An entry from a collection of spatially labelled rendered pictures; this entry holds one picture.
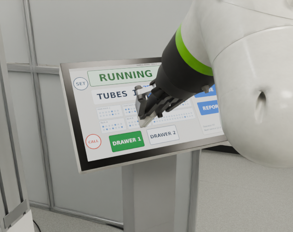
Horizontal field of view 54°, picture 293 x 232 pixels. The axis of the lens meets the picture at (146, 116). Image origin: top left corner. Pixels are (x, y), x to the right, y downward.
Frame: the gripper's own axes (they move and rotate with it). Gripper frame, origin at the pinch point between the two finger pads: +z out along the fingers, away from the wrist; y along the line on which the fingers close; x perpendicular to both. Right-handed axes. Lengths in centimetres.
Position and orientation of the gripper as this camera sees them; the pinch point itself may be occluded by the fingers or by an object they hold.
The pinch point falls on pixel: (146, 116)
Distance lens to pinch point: 62.1
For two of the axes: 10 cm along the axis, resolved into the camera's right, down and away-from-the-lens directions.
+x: 2.6, 9.2, -2.9
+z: -3.2, 3.7, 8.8
